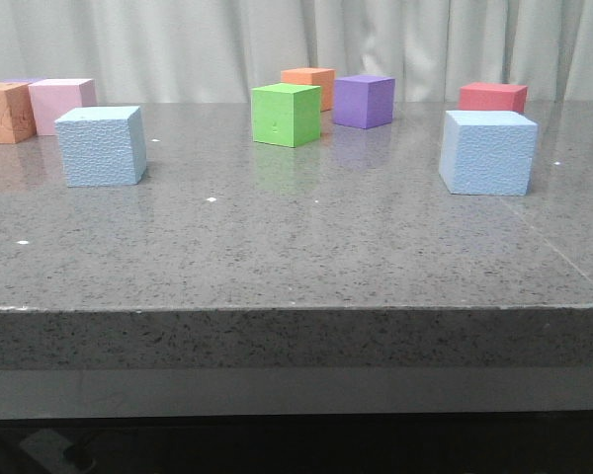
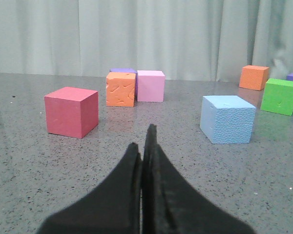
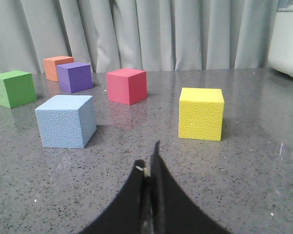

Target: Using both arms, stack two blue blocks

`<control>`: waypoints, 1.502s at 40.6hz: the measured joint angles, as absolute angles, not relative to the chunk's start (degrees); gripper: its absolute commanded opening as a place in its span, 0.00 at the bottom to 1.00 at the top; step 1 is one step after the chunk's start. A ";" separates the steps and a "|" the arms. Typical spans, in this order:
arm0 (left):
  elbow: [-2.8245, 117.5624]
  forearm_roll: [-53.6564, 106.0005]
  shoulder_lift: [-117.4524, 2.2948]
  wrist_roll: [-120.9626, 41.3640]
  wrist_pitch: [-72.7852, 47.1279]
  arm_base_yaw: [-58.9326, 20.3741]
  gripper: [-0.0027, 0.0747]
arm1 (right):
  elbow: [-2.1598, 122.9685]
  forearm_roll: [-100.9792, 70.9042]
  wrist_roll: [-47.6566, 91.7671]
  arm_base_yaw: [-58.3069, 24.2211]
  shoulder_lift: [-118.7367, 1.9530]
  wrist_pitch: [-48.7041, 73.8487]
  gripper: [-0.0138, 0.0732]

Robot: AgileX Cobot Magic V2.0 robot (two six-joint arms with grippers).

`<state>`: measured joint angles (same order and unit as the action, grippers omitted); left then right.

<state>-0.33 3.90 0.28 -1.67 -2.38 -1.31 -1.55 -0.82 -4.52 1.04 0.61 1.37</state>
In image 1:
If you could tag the light blue foam cube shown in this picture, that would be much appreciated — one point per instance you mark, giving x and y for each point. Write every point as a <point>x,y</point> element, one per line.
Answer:
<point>487,153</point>
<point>102,146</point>

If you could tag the green foam cube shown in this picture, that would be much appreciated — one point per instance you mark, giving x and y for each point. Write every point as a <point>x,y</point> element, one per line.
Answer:
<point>286,114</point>

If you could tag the purple foam cube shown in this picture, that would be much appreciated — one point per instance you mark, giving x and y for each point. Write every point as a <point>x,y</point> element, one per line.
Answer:
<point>363,101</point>

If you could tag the red foam cube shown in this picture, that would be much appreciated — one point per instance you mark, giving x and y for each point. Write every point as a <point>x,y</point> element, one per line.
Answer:
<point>480,96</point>

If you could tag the grey curtain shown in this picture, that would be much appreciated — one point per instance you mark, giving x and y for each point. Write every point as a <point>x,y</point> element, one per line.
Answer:
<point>217,51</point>

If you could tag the pink foam cube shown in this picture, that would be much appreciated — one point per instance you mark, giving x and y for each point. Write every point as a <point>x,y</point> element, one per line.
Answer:
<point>52,98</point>

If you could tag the lavender foam cube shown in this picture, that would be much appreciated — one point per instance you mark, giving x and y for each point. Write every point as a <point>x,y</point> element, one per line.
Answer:
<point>22,80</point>

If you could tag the textured orange foam cube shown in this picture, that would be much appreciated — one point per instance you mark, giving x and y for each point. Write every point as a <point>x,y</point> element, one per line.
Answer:
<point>17,121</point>

